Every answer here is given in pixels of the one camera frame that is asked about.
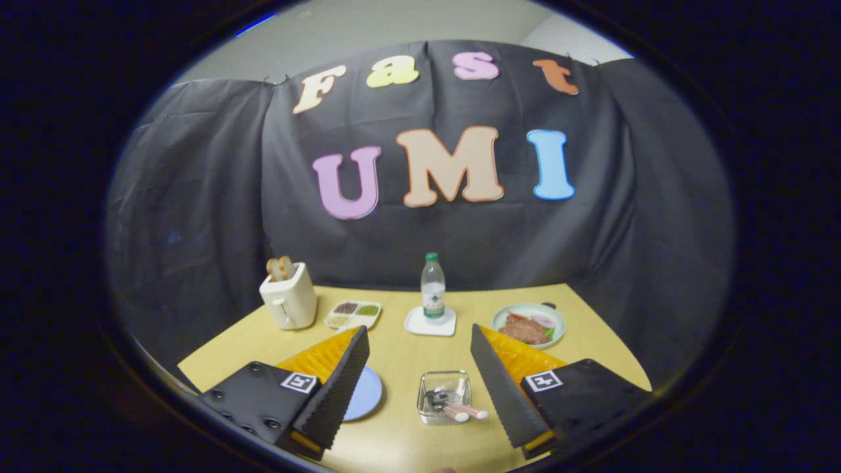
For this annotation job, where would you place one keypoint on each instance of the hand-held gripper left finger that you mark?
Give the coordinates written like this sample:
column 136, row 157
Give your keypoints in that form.
column 332, row 394

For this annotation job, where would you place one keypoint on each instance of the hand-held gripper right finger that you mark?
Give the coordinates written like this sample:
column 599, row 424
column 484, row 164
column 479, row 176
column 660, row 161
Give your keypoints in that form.
column 502, row 394

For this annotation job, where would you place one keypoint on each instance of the blue plate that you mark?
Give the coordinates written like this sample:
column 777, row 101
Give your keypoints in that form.
column 366, row 394

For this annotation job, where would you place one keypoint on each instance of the clear cutlery drainer basket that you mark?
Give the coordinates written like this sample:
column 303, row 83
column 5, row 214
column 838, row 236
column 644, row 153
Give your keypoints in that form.
column 447, row 381

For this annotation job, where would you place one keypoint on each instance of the green plate with steak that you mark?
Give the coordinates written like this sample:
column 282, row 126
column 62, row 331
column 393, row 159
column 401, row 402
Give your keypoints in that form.
column 529, row 326

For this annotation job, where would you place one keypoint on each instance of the divided white snack dish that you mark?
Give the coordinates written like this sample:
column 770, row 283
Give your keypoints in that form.
column 355, row 320

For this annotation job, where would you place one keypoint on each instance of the white toaster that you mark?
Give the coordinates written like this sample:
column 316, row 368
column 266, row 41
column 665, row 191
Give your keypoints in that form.
column 292, row 305

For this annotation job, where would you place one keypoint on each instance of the white square coaster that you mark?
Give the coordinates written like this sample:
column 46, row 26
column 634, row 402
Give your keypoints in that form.
column 415, row 325

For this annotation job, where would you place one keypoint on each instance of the clear water bottle green cap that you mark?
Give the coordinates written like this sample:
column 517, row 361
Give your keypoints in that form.
column 433, row 295

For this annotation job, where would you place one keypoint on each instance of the toast slice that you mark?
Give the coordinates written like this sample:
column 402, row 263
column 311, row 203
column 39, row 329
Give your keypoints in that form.
column 287, row 267
column 273, row 269

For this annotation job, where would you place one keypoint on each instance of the black backdrop cloth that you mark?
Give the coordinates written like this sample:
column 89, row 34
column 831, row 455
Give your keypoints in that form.
column 210, row 197

